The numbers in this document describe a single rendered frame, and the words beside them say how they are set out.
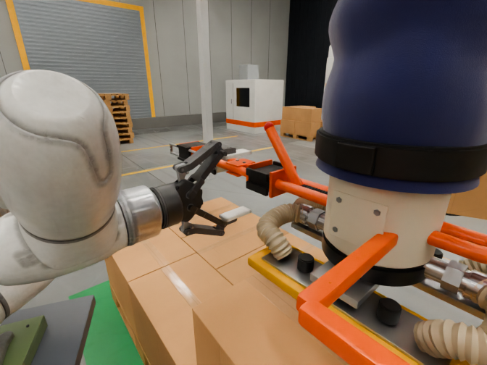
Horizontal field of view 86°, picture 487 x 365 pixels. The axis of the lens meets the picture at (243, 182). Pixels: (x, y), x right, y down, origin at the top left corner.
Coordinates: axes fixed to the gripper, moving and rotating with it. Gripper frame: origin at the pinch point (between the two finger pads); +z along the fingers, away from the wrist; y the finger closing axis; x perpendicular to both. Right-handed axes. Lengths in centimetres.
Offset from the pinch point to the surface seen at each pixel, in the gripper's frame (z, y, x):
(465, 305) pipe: 6.3, 8.6, 39.5
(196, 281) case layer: 16, 73, -56
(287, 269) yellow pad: -4.3, 10.8, 16.9
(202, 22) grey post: 194, -104, -313
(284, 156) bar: 7.1, -5.6, 5.2
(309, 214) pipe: 6.6, 4.9, 13.0
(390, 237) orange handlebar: -0.7, -0.8, 30.7
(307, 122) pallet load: 594, 77, -414
